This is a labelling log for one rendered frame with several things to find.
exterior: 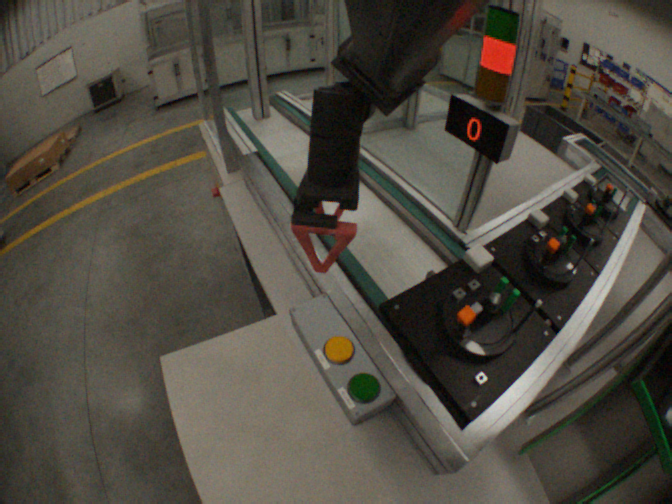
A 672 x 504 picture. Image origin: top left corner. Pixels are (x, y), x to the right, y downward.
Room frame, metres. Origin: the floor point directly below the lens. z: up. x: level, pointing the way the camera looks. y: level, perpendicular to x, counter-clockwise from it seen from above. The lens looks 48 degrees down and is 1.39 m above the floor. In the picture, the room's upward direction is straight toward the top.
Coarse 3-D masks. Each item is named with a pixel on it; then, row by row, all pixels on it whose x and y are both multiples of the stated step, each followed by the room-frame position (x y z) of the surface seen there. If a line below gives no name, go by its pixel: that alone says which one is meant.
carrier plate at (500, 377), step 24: (456, 264) 0.35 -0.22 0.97; (432, 288) 0.29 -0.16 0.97; (384, 312) 0.25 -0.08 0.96; (408, 312) 0.25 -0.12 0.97; (432, 312) 0.25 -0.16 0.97; (408, 336) 0.20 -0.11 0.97; (432, 336) 0.20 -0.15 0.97; (528, 336) 0.18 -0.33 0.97; (552, 336) 0.17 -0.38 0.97; (432, 360) 0.16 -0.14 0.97; (456, 360) 0.16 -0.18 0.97; (504, 360) 0.15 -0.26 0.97; (528, 360) 0.14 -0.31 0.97; (456, 384) 0.12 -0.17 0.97; (504, 384) 0.11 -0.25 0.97; (456, 408) 0.08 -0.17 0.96; (480, 408) 0.08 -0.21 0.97
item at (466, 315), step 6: (468, 306) 0.19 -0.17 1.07; (474, 306) 0.20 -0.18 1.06; (480, 306) 0.19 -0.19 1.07; (462, 312) 0.18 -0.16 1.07; (468, 312) 0.18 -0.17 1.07; (474, 312) 0.18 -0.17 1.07; (462, 318) 0.18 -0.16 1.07; (468, 318) 0.17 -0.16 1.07; (474, 318) 0.18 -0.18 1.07; (462, 324) 0.17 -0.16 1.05; (468, 324) 0.17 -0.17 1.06; (462, 330) 0.19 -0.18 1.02; (468, 330) 0.19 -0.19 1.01
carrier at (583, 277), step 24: (528, 216) 0.49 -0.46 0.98; (504, 240) 0.41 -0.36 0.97; (528, 240) 0.39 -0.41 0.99; (504, 264) 0.34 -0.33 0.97; (528, 264) 0.34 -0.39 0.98; (552, 264) 0.32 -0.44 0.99; (576, 264) 0.31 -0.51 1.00; (528, 288) 0.28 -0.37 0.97; (552, 288) 0.28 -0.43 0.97; (576, 288) 0.27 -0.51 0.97; (552, 312) 0.22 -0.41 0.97
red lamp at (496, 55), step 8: (488, 40) 0.44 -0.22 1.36; (496, 40) 0.43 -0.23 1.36; (488, 48) 0.43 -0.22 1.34; (496, 48) 0.42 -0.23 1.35; (504, 48) 0.42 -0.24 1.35; (512, 48) 0.42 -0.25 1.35; (488, 56) 0.43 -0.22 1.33; (496, 56) 0.42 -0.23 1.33; (504, 56) 0.42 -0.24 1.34; (512, 56) 0.42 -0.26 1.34; (488, 64) 0.43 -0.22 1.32; (496, 64) 0.42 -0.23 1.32; (504, 64) 0.42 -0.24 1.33; (504, 72) 0.42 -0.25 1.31
